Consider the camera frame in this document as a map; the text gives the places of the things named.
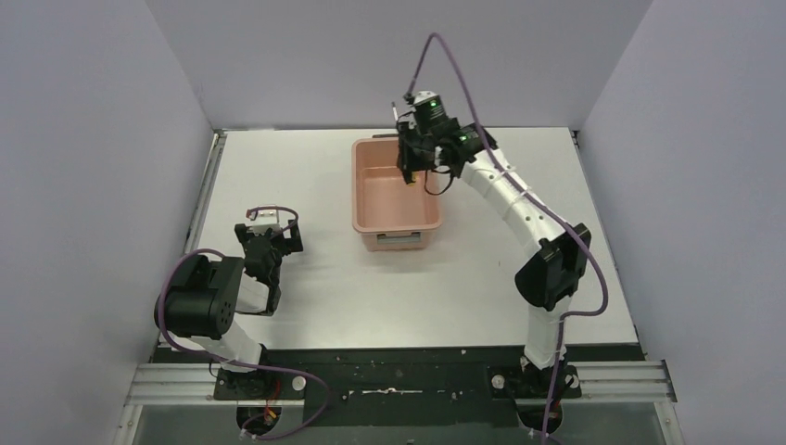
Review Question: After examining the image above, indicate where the left side aluminium rail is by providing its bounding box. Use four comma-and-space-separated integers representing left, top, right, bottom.
183, 130, 227, 253

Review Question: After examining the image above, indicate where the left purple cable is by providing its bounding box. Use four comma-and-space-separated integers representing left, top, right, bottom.
158, 205, 332, 442

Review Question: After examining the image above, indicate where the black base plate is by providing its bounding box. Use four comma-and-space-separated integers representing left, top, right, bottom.
153, 345, 644, 433

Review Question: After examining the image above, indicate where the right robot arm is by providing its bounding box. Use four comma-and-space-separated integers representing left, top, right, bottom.
396, 91, 591, 399

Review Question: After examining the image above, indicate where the black yellow screwdriver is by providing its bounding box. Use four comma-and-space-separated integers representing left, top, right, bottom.
391, 101, 420, 185

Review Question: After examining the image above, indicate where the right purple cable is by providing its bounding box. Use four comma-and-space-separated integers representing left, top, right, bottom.
405, 32, 610, 445

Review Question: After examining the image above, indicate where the aluminium front rail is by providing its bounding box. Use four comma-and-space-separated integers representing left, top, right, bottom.
125, 361, 677, 407

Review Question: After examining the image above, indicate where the pink plastic bin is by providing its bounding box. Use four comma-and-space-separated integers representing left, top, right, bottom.
351, 137, 443, 251

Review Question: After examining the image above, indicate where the purple cable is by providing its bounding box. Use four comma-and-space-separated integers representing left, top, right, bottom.
405, 32, 610, 445
158, 205, 332, 442

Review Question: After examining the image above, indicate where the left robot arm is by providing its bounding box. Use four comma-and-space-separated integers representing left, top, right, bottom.
154, 220, 303, 400

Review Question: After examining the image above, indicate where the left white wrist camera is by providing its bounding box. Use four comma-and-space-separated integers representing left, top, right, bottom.
249, 210, 282, 235

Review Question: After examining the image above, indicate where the aluminium rail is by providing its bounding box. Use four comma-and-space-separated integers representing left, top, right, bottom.
125, 361, 677, 407
183, 130, 227, 253

